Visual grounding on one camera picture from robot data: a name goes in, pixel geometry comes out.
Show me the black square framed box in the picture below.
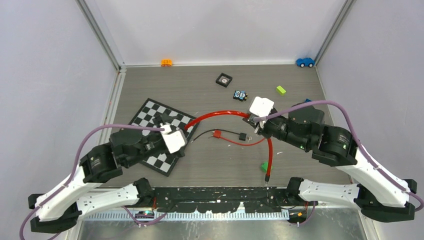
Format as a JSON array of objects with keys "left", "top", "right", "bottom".
[{"left": 215, "top": 72, "right": 233, "bottom": 88}]

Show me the dark green cube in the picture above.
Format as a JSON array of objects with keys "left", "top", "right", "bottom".
[{"left": 260, "top": 162, "right": 268, "bottom": 173}]

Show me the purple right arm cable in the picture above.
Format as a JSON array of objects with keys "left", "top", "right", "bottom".
[{"left": 253, "top": 100, "right": 424, "bottom": 213}]

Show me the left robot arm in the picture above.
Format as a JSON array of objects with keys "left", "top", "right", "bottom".
[{"left": 28, "top": 114, "right": 187, "bottom": 234}]

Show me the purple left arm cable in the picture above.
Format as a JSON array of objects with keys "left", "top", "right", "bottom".
[{"left": 19, "top": 123, "right": 167, "bottom": 240}]

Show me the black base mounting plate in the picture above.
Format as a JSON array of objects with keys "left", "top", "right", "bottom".
[{"left": 121, "top": 186, "right": 319, "bottom": 215}]

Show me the orange toy car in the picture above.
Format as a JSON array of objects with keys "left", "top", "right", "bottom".
[{"left": 160, "top": 59, "right": 173, "bottom": 67}]

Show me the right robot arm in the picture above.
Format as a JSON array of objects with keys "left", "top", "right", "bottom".
[{"left": 245, "top": 106, "right": 417, "bottom": 223}]

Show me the red cable lock chrome cylinder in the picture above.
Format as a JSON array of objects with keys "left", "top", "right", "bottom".
[{"left": 183, "top": 110, "right": 274, "bottom": 184}]

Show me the small black cable padlock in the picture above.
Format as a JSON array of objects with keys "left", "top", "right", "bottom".
[{"left": 191, "top": 128, "right": 255, "bottom": 144}]

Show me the black white checkerboard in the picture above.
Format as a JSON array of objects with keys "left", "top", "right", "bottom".
[{"left": 127, "top": 97, "right": 202, "bottom": 177}]

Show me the blue owl toy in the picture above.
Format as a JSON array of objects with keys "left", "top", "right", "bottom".
[{"left": 232, "top": 90, "right": 248, "bottom": 102}]

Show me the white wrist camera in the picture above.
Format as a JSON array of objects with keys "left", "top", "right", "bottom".
[
  {"left": 247, "top": 96, "right": 275, "bottom": 118},
  {"left": 160, "top": 124, "right": 188, "bottom": 154}
]

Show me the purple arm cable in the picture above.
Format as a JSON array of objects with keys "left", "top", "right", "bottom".
[
  {"left": 19, "top": 123, "right": 167, "bottom": 240},
  {"left": 253, "top": 100, "right": 424, "bottom": 213}
]

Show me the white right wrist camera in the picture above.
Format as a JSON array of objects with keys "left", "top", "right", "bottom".
[{"left": 247, "top": 96, "right": 275, "bottom": 118}]

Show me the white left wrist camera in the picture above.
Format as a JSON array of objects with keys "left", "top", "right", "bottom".
[{"left": 160, "top": 124, "right": 188, "bottom": 154}]

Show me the blue toy car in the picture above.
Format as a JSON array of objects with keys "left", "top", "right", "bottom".
[{"left": 295, "top": 57, "right": 315, "bottom": 68}]

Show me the small red cable padlock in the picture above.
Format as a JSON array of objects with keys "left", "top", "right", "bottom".
[{"left": 211, "top": 132, "right": 265, "bottom": 147}]

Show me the lime green block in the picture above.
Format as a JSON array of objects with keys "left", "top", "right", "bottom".
[{"left": 276, "top": 85, "right": 287, "bottom": 96}]

